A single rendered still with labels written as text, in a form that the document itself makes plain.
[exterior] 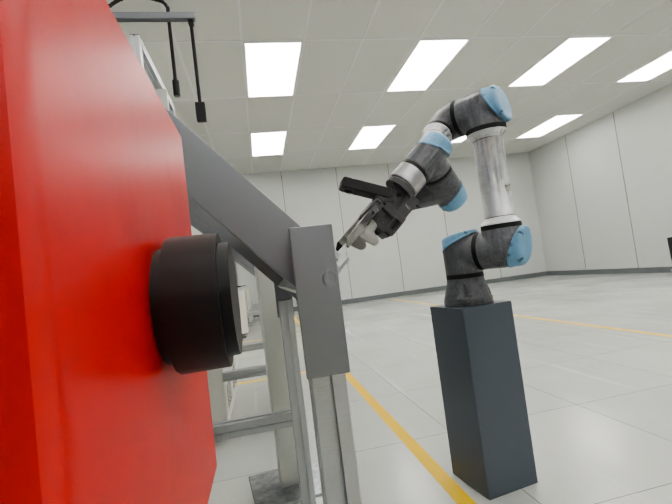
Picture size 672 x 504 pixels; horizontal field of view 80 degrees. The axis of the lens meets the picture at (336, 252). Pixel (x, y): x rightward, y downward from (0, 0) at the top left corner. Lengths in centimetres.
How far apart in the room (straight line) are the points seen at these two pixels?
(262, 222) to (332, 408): 23
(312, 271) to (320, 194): 843
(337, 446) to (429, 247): 896
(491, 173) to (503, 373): 60
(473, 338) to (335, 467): 84
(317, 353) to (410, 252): 878
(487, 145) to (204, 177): 95
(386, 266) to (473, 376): 780
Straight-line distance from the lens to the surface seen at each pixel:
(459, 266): 131
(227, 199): 51
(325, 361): 47
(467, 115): 133
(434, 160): 97
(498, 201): 128
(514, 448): 143
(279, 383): 146
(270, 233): 50
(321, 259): 46
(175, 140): 19
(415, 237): 929
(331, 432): 49
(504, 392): 137
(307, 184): 889
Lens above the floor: 70
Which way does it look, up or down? 3 degrees up
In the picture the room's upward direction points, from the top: 7 degrees counter-clockwise
